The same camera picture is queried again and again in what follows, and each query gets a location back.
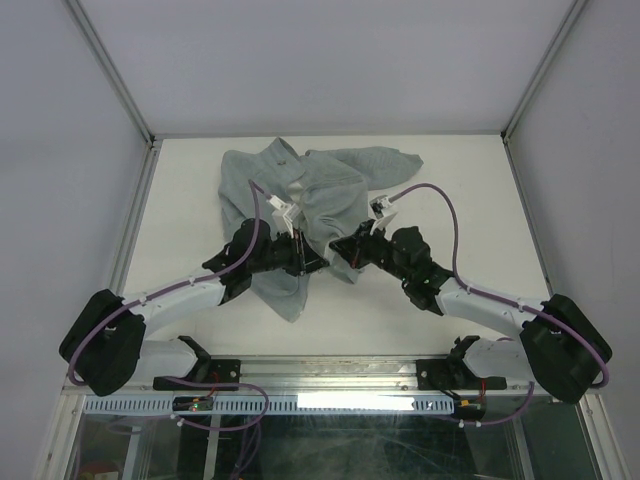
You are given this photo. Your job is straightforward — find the left aluminium frame post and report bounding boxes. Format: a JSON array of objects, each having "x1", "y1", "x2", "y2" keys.
[{"x1": 62, "y1": 0, "x2": 156, "y2": 148}]

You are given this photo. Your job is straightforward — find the grey slotted cable duct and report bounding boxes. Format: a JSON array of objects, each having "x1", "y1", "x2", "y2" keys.
[{"x1": 84, "y1": 392, "x2": 454, "y2": 416}]

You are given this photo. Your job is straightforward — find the right aluminium frame post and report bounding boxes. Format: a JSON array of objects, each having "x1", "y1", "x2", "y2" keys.
[{"x1": 499, "y1": 0, "x2": 589, "y2": 144}]

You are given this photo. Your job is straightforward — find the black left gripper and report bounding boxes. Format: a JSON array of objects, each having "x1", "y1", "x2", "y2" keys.
[{"x1": 248, "y1": 227, "x2": 329, "y2": 277}]

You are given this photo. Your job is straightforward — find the aluminium front rail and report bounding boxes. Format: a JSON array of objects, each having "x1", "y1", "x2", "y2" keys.
[{"x1": 59, "y1": 353, "x2": 599, "y2": 399}]

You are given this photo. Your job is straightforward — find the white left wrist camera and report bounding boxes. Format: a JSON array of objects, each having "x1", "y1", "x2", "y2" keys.
[{"x1": 267, "y1": 195, "x2": 301, "y2": 236}]

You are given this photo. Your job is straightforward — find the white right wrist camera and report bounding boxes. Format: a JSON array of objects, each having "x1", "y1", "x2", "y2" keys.
[{"x1": 369, "y1": 195, "x2": 398, "y2": 235}]

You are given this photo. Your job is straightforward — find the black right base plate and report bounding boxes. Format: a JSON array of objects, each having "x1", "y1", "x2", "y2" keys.
[{"x1": 415, "y1": 356, "x2": 507, "y2": 391}]

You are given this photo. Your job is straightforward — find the small electronics board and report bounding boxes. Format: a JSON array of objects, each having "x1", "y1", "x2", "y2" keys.
[{"x1": 172, "y1": 395, "x2": 216, "y2": 413}]

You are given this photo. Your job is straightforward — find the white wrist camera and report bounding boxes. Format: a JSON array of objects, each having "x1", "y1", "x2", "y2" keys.
[
  {"x1": 267, "y1": 195, "x2": 301, "y2": 236},
  {"x1": 369, "y1": 195, "x2": 398, "y2": 235}
]

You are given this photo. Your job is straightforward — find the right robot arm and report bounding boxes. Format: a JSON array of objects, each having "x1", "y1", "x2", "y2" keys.
[{"x1": 330, "y1": 221, "x2": 612, "y2": 404}]

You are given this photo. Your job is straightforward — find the grey zip-up jacket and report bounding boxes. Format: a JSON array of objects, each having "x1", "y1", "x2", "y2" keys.
[{"x1": 215, "y1": 137, "x2": 426, "y2": 325}]

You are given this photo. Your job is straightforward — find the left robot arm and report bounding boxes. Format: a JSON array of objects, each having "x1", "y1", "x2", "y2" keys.
[{"x1": 59, "y1": 219, "x2": 328, "y2": 397}]

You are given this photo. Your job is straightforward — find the aluminium frame post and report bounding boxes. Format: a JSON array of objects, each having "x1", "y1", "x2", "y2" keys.
[
  {"x1": 62, "y1": 0, "x2": 156, "y2": 148},
  {"x1": 499, "y1": 0, "x2": 589, "y2": 144}
]

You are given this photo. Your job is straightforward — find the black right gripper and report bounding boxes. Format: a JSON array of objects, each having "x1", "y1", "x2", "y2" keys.
[{"x1": 329, "y1": 219, "x2": 411, "y2": 284}]

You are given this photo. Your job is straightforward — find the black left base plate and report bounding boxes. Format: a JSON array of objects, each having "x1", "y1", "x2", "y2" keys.
[{"x1": 152, "y1": 358, "x2": 242, "y2": 391}]

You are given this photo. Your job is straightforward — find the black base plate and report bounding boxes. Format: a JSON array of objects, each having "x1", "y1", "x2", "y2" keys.
[
  {"x1": 415, "y1": 356, "x2": 507, "y2": 391},
  {"x1": 152, "y1": 358, "x2": 242, "y2": 391}
]

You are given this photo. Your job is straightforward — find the black yellow connector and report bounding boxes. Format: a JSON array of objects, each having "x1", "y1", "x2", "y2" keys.
[{"x1": 452, "y1": 399, "x2": 486, "y2": 422}]

